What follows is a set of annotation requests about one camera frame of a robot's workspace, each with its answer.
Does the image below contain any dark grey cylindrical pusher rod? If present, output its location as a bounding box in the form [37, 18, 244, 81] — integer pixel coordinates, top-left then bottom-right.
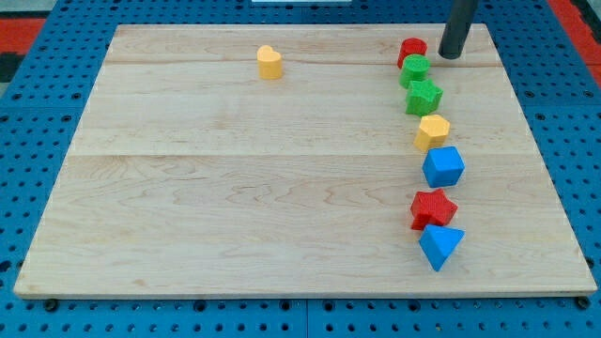
[439, 0, 479, 60]

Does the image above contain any green circle block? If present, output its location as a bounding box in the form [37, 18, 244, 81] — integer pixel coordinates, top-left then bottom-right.
[398, 54, 430, 88]

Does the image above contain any yellow heart block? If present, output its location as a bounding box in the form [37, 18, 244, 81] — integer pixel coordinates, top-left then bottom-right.
[256, 45, 284, 80]

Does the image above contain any green star block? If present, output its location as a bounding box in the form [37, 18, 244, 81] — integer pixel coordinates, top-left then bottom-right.
[406, 79, 443, 116]

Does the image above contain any yellow hexagon block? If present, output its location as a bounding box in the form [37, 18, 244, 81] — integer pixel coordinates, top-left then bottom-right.
[413, 115, 451, 152]

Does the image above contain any blue cube block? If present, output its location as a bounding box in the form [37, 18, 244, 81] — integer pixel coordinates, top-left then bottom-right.
[422, 146, 465, 188]

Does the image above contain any red star block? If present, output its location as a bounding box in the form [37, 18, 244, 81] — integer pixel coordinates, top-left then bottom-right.
[410, 189, 458, 230]

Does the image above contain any blue triangle block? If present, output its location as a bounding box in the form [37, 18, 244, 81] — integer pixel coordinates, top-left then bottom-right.
[419, 224, 465, 271]

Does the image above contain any blue perforated table panel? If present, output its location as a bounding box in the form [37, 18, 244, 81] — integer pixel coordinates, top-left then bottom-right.
[1, 1, 600, 337]

